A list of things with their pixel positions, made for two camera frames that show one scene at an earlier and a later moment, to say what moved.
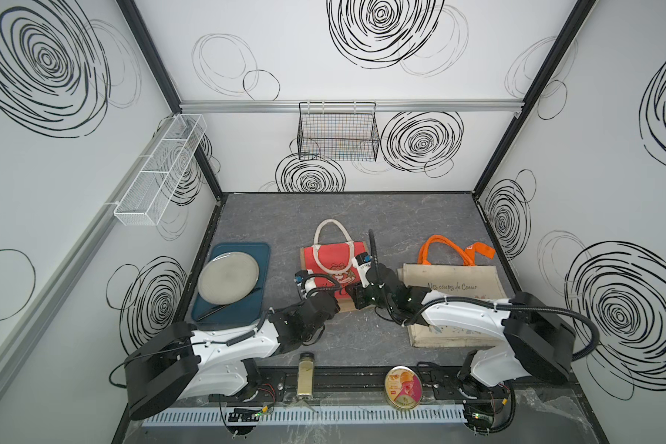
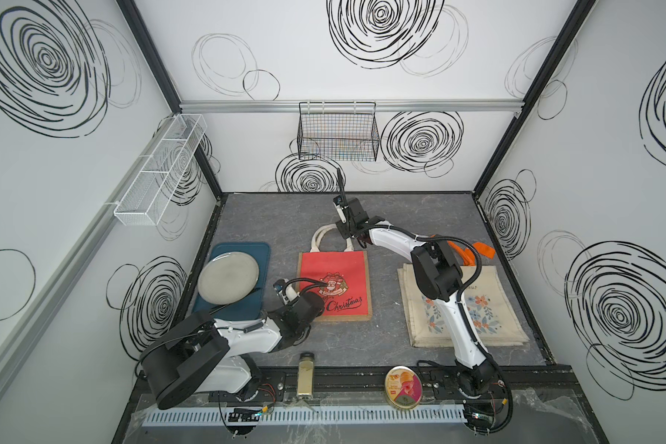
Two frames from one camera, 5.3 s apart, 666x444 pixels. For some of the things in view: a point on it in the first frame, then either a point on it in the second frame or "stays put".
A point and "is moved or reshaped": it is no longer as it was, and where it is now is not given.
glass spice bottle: (305, 375) stays put
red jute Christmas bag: (333, 262) is moved or reshaped
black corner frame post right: (575, 23) stays put
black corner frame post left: (140, 29) stays put
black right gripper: (357, 298) to (340, 228)
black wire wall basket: (338, 131) stays put
